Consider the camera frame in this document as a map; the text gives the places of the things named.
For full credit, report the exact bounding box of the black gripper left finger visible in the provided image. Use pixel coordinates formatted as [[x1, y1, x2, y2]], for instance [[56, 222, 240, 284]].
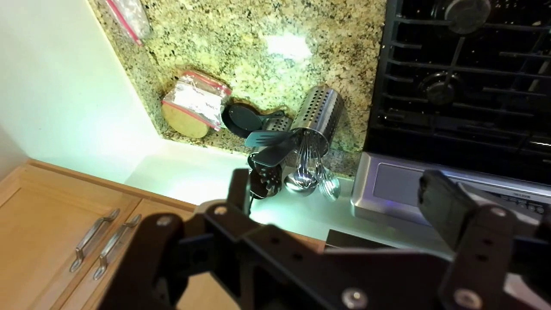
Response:
[[98, 167, 254, 310]]

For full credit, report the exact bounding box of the clear glass jar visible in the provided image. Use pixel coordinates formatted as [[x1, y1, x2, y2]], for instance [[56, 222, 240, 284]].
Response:
[[282, 162, 340, 201]]

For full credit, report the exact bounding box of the small dark jar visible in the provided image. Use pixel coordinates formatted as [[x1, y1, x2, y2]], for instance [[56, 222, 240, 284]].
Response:
[[246, 156, 284, 201]]

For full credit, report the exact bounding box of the long metal cabinet handle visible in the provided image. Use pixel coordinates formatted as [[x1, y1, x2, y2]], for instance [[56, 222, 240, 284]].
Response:
[[91, 213, 142, 282], [67, 208, 122, 275]]

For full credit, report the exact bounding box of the dark cooking spatula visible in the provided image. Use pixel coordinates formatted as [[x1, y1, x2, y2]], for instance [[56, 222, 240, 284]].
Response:
[[242, 127, 306, 168]]

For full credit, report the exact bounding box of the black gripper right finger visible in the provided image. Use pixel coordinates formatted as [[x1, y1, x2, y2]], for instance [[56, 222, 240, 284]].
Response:
[[416, 168, 519, 310]]

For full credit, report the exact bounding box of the dark cooking spoon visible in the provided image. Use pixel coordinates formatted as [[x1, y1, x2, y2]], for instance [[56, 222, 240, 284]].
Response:
[[220, 100, 271, 139]]

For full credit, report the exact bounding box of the stainless steel gas stove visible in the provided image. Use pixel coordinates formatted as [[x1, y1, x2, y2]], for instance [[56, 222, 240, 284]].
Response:
[[347, 0, 551, 246]]

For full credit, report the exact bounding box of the large wooden cabinet door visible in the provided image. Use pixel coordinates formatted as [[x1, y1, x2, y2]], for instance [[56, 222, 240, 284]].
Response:
[[0, 162, 142, 310], [58, 196, 242, 310]]

